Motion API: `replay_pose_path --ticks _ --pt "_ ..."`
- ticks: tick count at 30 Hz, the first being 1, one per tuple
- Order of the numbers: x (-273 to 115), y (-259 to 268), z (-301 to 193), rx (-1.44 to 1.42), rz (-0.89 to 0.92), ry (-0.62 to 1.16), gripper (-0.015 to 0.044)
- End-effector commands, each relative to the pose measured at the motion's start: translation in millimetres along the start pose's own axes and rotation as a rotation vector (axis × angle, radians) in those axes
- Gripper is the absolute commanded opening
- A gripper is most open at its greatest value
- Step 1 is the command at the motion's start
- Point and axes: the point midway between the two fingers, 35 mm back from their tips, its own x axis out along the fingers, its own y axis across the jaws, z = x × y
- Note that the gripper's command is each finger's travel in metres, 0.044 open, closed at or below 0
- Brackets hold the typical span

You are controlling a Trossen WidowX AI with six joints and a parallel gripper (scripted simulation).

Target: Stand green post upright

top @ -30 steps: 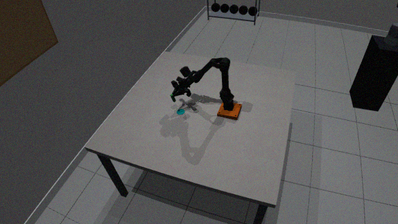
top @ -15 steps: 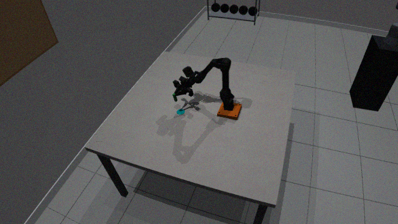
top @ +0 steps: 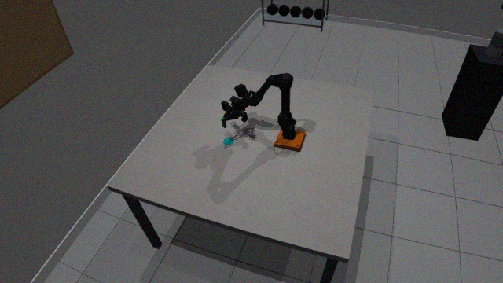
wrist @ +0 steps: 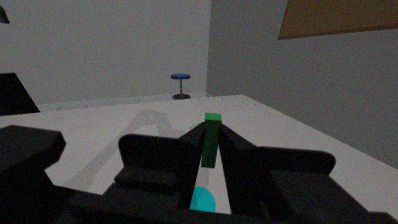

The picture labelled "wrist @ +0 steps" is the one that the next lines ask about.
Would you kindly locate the cyan circle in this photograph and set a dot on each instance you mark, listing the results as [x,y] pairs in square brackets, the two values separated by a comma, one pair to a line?
[202,199]

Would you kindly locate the dark green post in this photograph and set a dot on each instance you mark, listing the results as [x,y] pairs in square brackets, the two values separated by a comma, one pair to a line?
[209,154]

